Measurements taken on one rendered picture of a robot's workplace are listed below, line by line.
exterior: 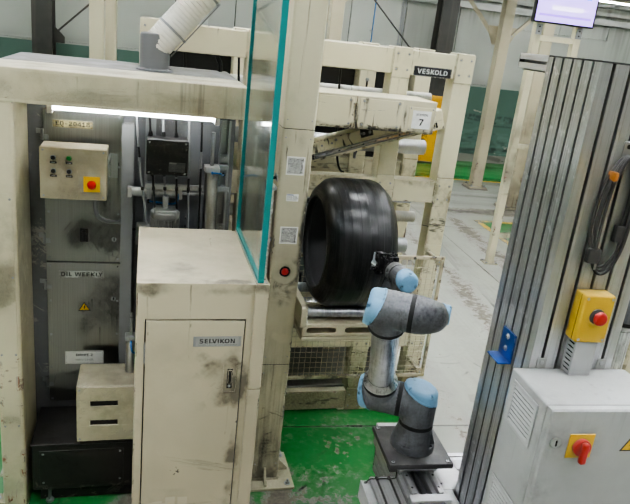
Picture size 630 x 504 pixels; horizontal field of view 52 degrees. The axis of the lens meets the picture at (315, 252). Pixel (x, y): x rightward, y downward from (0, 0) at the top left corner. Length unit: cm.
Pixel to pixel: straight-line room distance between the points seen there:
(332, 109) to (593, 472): 177
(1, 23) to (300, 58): 995
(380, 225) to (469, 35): 1036
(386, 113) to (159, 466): 172
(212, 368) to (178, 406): 17
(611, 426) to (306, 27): 168
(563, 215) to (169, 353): 121
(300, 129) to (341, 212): 36
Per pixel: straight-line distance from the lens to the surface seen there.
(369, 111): 292
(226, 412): 220
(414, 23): 1244
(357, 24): 1216
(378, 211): 262
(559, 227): 175
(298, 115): 257
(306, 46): 255
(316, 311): 275
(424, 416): 223
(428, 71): 333
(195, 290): 199
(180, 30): 277
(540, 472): 179
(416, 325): 189
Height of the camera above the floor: 202
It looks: 19 degrees down
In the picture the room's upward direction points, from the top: 7 degrees clockwise
